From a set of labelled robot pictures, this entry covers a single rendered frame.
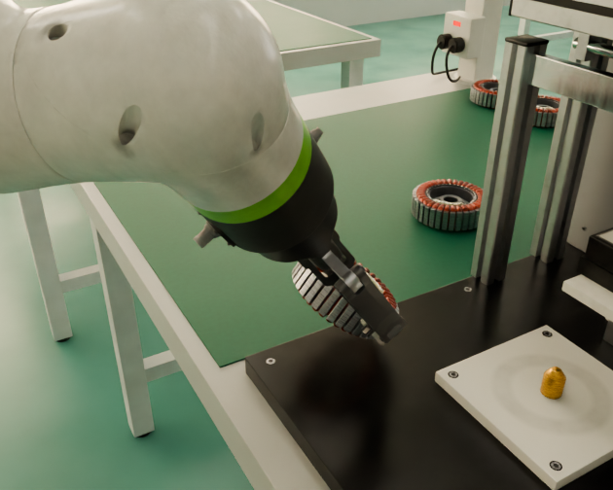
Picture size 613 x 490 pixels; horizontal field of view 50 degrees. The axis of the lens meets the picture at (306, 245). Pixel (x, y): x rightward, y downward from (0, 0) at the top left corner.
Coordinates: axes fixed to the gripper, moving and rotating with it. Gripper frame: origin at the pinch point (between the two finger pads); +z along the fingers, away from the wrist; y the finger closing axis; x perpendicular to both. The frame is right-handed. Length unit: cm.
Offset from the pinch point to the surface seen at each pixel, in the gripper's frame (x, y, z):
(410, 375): -1.5, 9.8, 3.7
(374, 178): 17.2, -26.2, 33.9
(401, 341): 0.4, 5.8, 6.6
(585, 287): 15.1, 16.1, -0.8
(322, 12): 155, -343, 337
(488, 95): 52, -36, 60
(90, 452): -68, -49, 77
